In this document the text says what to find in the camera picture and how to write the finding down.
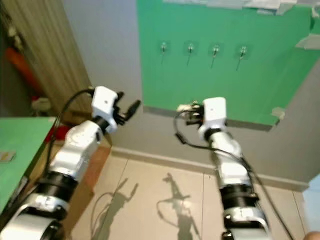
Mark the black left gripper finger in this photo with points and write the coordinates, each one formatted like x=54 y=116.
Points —
x=133 y=108

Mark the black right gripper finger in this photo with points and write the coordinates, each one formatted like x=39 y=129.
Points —
x=185 y=116

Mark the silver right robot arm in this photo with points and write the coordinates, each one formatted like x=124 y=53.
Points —
x=227 y=160

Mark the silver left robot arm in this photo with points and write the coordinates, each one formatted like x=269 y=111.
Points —
x=75 y=155

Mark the red object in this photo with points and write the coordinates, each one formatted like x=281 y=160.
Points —
x=64 y=132

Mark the brown cardboard box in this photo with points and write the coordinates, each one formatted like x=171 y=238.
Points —
x=96 y=170

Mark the white bottle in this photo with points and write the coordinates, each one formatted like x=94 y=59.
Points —
x=40 y=104

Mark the grey wood-grain door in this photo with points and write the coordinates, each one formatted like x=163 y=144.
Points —
x=55 y=50

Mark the green paper sheet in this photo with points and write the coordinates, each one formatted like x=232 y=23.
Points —
x=20 y=145

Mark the orange bag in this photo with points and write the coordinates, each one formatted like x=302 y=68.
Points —
x=22 y=67

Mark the small silver rectangular tag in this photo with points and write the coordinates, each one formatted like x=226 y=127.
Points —
x=8 y=156

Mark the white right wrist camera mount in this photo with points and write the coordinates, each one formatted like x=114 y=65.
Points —
x=215 y=112

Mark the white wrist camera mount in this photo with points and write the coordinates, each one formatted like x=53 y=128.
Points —
x=215 y=112
x=104 y=102

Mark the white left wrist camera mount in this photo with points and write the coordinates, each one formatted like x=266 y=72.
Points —
x=104 y=102

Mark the green wall board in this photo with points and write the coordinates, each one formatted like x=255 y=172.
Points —
x=210 y=85

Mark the small metal wall hook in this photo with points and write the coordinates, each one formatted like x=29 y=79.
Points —
x=243 y=50
x=164 y=47
x=216 y=49
x=190 y=48

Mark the grey wall tape piece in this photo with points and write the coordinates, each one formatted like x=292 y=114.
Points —
x=278 y=113
x=309 y=42

